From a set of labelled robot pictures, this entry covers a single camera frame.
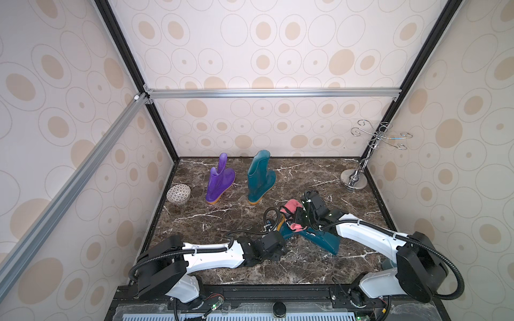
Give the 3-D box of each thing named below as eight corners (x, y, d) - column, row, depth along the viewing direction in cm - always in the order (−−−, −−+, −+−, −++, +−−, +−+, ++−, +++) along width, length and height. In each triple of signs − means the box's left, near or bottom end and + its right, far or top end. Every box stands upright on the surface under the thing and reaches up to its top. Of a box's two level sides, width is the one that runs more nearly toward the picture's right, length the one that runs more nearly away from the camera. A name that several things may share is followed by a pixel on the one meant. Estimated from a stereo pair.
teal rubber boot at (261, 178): (245, 205, 102) (241, 170, 81) (264, 178, 113) (265, 142, 92) (257, 211, 100) (256, 177, 79) (275, 183, 111) (278, 147, 90)
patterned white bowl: (169, 203, 102) (165, 197, 98) (174, 190, 108) (170, 184, 103) (189, 203, 102) (186, 197, 98) (192, 190, 108) (190, 184, 103)
